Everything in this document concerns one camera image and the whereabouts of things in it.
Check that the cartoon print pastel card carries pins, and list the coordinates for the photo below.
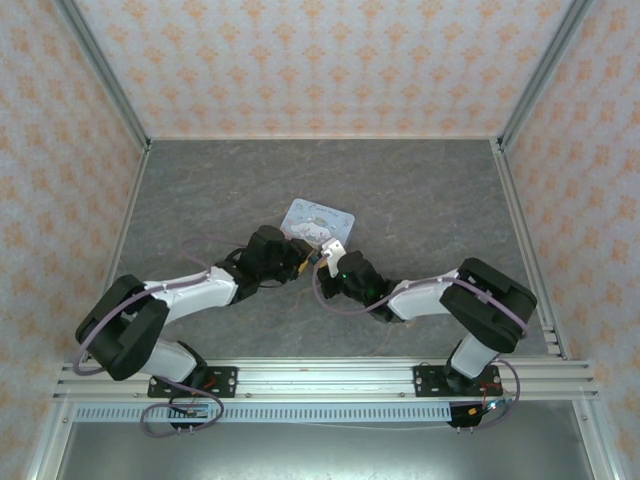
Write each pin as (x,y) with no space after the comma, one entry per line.
(320,220)

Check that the black mounting plate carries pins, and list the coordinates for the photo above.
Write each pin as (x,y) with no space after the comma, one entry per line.
(220,382)
(430,382)

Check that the aluminium frame post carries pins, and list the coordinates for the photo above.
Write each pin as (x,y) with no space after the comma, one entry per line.
(105,75)
(545,70)

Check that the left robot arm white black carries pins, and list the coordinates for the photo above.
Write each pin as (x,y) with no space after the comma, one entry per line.
(190,295)

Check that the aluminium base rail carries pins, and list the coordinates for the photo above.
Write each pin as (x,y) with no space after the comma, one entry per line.
(325,382)

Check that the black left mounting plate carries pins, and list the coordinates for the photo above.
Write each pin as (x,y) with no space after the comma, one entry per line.
(220,382)

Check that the small blue padlock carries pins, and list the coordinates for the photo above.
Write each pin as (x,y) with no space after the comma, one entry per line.
(311,261)

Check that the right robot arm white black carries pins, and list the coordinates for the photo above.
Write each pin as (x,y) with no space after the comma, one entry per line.
(425,300)

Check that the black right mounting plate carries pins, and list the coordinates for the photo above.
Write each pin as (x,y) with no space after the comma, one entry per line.
(430,382)

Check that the aluminium table side rail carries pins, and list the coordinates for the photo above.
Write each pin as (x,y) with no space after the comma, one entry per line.
(525,235)
(127,225)

